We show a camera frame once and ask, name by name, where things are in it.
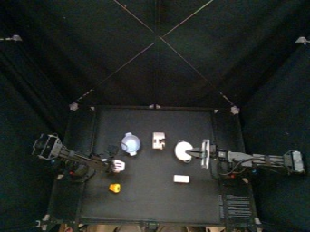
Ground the white bowl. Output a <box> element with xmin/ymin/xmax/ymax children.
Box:
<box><xmin>174</xmin><ymin>140</ymin><xmax>196</xmax><ymax>164</ymax></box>

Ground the orange salmon sushi toy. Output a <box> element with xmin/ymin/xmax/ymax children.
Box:
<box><xmin>109</xmin><ymin>183</ymin><xmax>123</xmax><ymax>194</ymax></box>

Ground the white rice block toy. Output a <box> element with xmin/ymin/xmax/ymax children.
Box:
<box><xmin>174</xmin><ymin>174</ymin><xmax>192</xmax><ymax>184</ymax></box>

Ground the white printed label sticker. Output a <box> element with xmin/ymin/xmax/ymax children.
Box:
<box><xmin>225</xmin><ymin>194</ymin><xmax>253</xmax><ymax>221</ymax></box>

